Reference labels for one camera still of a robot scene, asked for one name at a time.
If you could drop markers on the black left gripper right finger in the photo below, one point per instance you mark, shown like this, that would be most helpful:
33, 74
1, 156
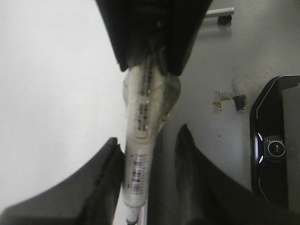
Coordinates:
196, 192

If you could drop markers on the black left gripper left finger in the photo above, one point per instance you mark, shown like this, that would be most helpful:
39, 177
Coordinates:
88, 197

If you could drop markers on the white whiteboard marker pen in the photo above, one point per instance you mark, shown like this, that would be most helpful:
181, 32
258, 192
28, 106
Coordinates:
150, 94

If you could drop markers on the white whiteboard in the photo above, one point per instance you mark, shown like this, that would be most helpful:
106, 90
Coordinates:
60, 93

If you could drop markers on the torn tape scraps on floor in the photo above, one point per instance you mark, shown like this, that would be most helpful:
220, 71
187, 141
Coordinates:
239, 100

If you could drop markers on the grey cart leg with caster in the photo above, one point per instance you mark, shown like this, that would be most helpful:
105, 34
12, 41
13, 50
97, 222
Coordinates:
223, 15

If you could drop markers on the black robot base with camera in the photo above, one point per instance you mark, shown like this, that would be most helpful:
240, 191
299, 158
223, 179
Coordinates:
267, 141

